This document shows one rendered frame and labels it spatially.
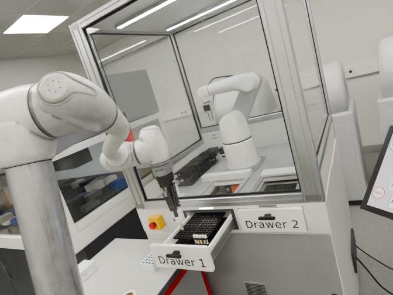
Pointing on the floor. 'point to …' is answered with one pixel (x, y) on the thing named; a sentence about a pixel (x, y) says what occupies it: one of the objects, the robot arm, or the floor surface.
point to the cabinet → (288, 259)
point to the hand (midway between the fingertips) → (178, 215)
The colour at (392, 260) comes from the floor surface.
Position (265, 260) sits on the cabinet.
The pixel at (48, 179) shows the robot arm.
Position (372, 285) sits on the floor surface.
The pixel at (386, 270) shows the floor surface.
